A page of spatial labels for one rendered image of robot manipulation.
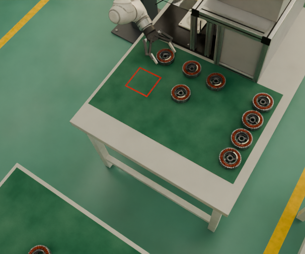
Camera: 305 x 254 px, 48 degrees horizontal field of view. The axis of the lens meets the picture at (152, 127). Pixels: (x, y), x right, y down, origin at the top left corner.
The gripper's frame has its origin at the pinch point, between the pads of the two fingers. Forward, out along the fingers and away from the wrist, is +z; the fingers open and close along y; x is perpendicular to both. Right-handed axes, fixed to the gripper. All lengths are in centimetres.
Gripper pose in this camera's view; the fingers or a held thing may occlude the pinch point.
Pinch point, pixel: (165, 56)
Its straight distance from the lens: 212.3
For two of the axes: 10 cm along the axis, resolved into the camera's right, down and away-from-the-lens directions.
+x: 2.1, -0.4, -9.8
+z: 5.4, 8.4, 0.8
